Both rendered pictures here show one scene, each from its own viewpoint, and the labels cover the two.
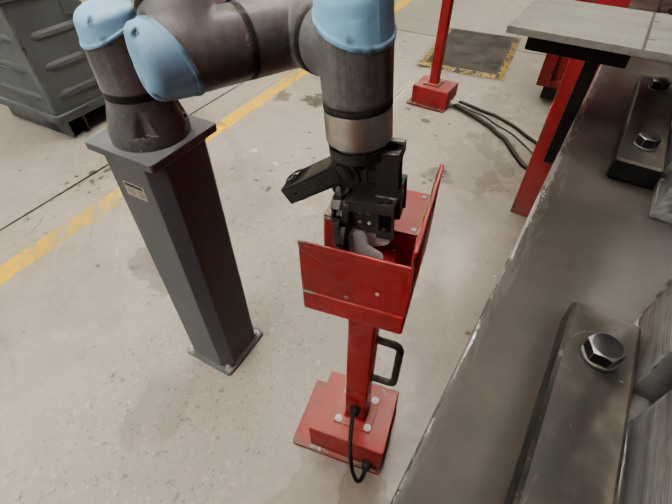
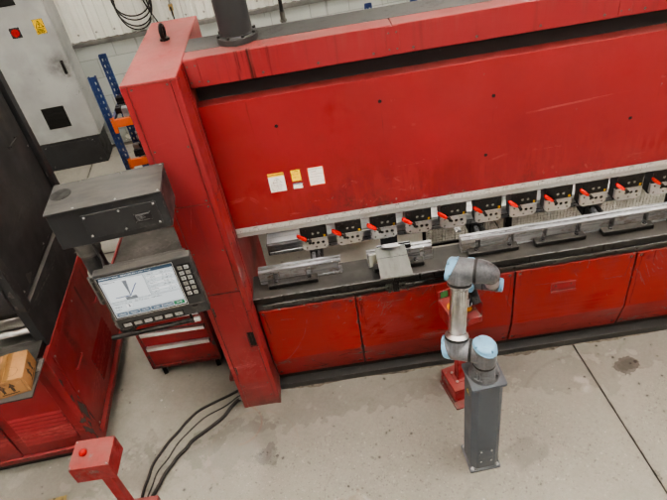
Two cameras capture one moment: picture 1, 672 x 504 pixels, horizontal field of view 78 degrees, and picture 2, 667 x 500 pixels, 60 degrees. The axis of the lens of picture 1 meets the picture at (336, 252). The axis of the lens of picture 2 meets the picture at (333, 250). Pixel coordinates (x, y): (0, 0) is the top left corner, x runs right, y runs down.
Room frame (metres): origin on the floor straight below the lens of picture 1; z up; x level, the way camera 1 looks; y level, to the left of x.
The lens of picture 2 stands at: (2.21, 1.58, 3.19)
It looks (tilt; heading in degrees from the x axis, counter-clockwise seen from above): 39 degrees down; 239
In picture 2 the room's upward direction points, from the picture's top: 10 degrees counter-clockwise
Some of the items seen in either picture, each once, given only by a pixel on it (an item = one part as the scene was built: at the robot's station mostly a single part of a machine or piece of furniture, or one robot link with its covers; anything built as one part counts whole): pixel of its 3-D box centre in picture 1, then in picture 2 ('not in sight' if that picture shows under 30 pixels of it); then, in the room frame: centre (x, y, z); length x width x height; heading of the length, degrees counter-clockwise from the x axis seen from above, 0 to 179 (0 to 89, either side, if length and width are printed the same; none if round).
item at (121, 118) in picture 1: (143, 108); (483, 367); (0.74, 0.37, 0.82); 0.15 x 0.15 x 0.10
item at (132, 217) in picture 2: not in sight; (138, 261); (1.86, -0.82, 1.53); 0.51 x 0.25 x 0.85; 153
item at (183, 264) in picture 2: not in sight; (154, 286); (1.86, -0.72, 1.42); 0.45 x 0.12 x 0.36; 153
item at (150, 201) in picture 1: (198, 264); (481, 418); (0.74, 0.37, 0.39); 0.18 x 0.18 x 0.77; 61
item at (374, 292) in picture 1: (372, 237); (460, 307); (0.46, -0.06, 0.75); 0.20 x 0.16 x 0.18; 161
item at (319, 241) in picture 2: not in sight; (314, 233); (0.92, -0.75, 1.18); 0.15 x 0.09 x 0.17; 147
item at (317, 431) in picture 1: (346, 415); (462, 384); (0.47, -0.03, 0.06); 0.25 x 0.20 x 0.12; 71
